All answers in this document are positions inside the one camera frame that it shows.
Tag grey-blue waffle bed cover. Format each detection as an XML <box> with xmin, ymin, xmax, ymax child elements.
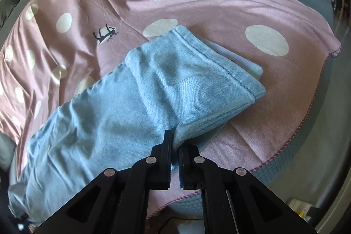
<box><xmin>168</xmin><ymin>0</ymin><xmax>336</xmax><ymax>216</ymax></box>

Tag pink polka dot blanket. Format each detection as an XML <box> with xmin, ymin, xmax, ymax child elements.
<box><xmin>0</xmin><ymin>0</ymin><xmax>342</xmax><ymax>219</ymax></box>

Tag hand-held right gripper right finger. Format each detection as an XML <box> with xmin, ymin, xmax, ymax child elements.
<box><xmin>177</xmin><ymin>145</ymin><xmax>319</xmax><ymax>234</ymax></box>

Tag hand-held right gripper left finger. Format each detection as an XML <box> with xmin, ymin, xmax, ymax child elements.
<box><xmin>33</xmin><ymin>130</ymin><xmax>173</xmax><ymax>234</ymax></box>

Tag light blue denim pants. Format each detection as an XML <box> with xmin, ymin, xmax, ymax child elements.
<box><xmin>8</xmin><ymin>25</ymin><xmax>267</xmax><ymax>226</ymax></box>

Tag white and yellow box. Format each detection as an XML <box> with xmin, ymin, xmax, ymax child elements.
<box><xmin>285</xmin><ymin>197</ymin><xmax>313</xmax><ymax>221</ymax></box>

